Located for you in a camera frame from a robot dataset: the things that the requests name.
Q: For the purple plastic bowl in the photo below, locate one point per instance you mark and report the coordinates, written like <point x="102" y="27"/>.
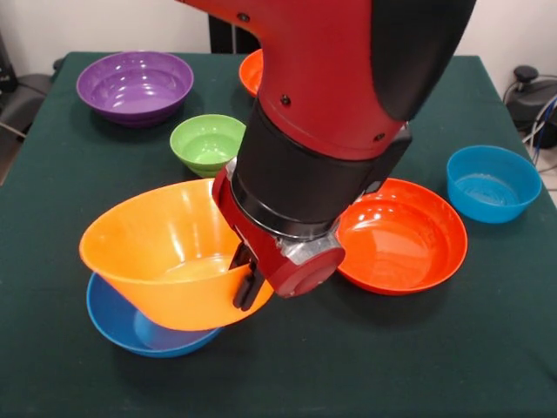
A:
<point x="130" y="96"/>

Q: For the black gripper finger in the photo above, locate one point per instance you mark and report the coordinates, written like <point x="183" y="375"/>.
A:
<point x="238" y="259"/>
<point x="247" y="291"/>

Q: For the green plastic bowl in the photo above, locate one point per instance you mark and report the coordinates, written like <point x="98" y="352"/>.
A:
<point x="204" y="143"/>

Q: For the red plastic bowl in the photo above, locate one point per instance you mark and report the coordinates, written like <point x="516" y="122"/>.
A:
<point x="251" y="74"/>
<point x="400" y="244"/>

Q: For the small blue plastic bowl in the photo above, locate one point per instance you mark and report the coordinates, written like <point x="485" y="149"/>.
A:
<point x="491" y="191"/>

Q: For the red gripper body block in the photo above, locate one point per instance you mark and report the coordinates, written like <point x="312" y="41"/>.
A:
<point x="304" y="278"/>

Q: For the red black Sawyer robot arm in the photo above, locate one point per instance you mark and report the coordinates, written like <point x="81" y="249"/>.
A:
<point x="326" y="87"/>

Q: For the medium blue plastic bowl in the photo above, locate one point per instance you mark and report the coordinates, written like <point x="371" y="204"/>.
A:
<point x="113" y="322"/>

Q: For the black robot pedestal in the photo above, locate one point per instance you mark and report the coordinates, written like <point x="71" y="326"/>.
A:
<point x="226" y="37"/>

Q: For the large orange plastic bowl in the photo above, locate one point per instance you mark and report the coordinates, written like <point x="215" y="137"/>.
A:
<point x="152" y="235"/>

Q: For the dark green tablecloth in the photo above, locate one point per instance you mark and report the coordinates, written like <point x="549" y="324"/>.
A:
<point x="391" y="348"/>

